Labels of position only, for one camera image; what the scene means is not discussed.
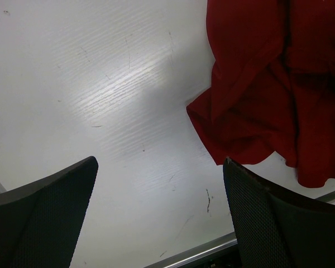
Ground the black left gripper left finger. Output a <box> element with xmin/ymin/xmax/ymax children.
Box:
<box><xmin>0</xmin><ymin>156</ymin><xmax>98</xmax><ymax>267</ymax></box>

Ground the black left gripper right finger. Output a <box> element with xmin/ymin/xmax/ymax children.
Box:
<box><xmin>223</xmin><ymin>158</ymin><xmax>335</xmax><ymax>267</ymax></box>

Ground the dark red t shirt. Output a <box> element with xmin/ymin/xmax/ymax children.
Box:
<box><xmin>186</xmin><ymin>1</ymin><xmax>335</xmax><ymax>188</ymax></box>

